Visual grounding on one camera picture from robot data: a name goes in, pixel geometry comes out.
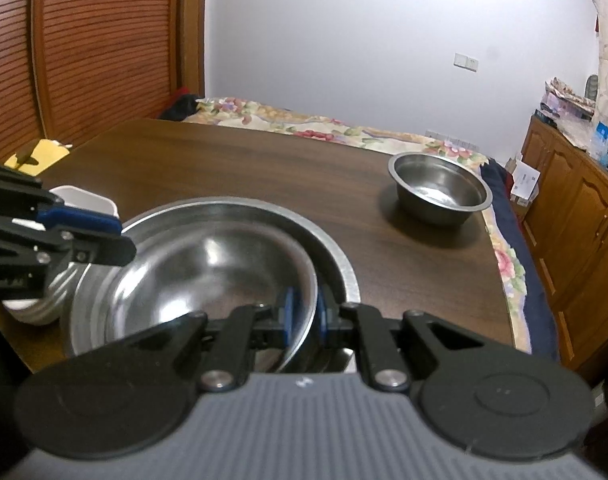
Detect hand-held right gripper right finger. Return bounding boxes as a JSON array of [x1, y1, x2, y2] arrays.
[[316, 285, 485, 392]]

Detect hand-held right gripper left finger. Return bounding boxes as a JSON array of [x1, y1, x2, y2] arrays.
[[128, 286, 299, 392]]

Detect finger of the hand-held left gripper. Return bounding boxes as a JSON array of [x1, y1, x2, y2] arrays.
[[0, 157, 123, 235], [0, 220, 137, 305]]

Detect large steel bowl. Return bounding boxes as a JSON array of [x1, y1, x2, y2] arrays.
[[66, 196, 362, 376]]

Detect medium shallow steel bowl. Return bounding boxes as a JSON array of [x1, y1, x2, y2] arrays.
[[104, 212, 319, 373]]

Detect dark cloth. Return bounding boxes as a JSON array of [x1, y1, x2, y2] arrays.
[[159, 87, 205, 122]]

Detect small deep steel bowl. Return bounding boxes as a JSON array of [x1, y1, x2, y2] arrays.
[[388, 152, 493, 227]]

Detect wooden louvered wardrobe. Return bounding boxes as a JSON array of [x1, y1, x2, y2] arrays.
[[0, 0, 209, 166]]

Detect floral blanket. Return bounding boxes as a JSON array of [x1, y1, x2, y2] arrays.
[[181, 96, 560, 361]]

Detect white paper envelope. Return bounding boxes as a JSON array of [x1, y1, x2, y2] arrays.
[[509, 159, 541, 202]]

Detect wooden cabinet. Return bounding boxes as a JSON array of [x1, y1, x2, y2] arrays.
[[509, 115, 608, 386]]

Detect floral patterned box pile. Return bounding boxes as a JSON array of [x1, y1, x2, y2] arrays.
[[544, 77, 597, 122]]

